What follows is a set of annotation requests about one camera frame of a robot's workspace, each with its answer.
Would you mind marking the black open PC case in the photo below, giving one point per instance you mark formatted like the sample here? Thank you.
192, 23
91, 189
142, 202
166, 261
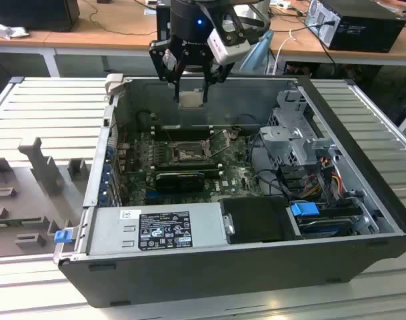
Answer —
206, 283

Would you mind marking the crumpled white paper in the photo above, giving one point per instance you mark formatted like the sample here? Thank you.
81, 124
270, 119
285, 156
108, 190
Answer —
9, 31

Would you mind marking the silver metal drive cage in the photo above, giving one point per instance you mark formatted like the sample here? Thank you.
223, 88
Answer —
289, 140

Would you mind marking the blue plastic latch clip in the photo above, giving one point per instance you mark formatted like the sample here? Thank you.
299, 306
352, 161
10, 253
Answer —
62, 236

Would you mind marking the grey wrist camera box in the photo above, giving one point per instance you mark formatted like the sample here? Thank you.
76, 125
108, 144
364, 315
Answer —
231, 25

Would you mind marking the black desktop computer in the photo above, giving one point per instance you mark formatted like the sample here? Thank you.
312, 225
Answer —
366, 30

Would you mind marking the grey parts rack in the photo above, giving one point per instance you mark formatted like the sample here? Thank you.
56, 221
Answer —
32, 200

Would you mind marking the large black box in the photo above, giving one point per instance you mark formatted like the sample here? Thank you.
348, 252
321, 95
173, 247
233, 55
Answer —
29, 13

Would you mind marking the green motherboard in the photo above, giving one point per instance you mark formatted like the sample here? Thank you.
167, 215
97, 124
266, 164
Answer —
232, 180

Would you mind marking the blue card retainer row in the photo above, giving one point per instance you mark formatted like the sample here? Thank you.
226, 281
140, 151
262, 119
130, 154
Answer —
106, 173

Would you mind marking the round coin cell battery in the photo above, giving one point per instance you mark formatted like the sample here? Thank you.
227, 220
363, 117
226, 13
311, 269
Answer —
235, 134

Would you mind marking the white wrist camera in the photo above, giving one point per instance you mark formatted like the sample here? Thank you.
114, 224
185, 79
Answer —
229, 50

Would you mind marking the black graphics card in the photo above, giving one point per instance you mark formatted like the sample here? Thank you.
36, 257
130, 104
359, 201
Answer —
179, 182

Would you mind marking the silver power supply unit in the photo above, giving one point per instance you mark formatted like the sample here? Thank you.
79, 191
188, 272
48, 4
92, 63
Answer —
112, 233

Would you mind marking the small CPU plate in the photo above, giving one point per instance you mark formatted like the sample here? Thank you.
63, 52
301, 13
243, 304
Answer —
190, 99

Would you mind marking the black RAM slot bank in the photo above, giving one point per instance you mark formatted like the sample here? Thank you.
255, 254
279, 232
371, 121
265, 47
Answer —
182, 133
189, 168

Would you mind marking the black upright device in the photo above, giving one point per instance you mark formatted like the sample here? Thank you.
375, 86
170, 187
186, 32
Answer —
162, 23

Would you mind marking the wooden desk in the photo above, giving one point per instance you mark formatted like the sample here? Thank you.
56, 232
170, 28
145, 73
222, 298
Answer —
116, 36

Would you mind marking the hard disk blue carrier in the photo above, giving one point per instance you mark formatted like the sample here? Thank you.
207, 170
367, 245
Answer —
304, 213

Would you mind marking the CPU socket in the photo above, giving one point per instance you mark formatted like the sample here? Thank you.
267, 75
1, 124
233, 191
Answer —
189, 152

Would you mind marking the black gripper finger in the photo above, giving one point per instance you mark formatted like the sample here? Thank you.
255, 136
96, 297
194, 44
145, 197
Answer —
162, 63
219, 73

